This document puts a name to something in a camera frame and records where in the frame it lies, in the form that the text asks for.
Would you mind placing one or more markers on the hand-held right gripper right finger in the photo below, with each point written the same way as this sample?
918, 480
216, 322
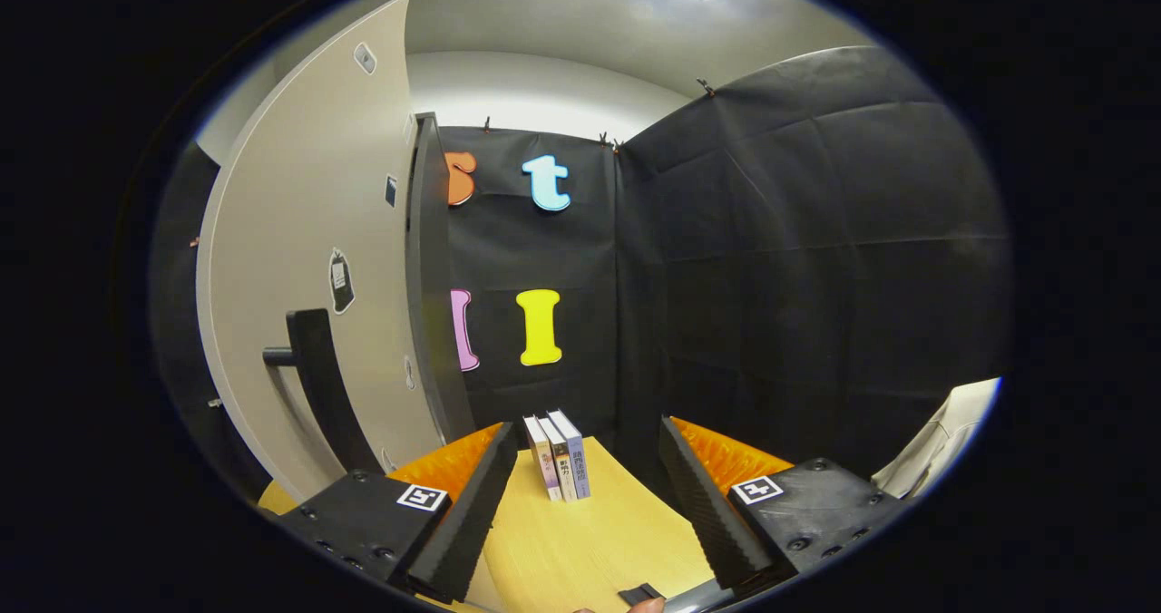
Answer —
703, 509

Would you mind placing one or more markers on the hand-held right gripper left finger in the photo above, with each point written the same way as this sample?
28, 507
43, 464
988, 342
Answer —
467, 513

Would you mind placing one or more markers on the beige cabinet door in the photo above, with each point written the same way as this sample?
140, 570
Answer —
299, 214

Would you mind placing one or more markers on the beige book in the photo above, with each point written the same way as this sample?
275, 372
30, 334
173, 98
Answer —
542, 463

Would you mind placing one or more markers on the white book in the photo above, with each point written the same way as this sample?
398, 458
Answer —
560, 468

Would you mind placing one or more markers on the small black block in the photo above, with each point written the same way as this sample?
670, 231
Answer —
639, 592

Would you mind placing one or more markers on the lilac book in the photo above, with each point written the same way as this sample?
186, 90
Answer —
573, 454

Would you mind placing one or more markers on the white garment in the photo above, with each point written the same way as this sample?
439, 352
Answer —
939, 441

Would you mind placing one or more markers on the black backdrop cloth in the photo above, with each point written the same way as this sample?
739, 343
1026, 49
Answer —
816, 277

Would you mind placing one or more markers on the black binder clip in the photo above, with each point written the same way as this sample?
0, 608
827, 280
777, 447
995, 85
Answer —
706, 85
609, 141

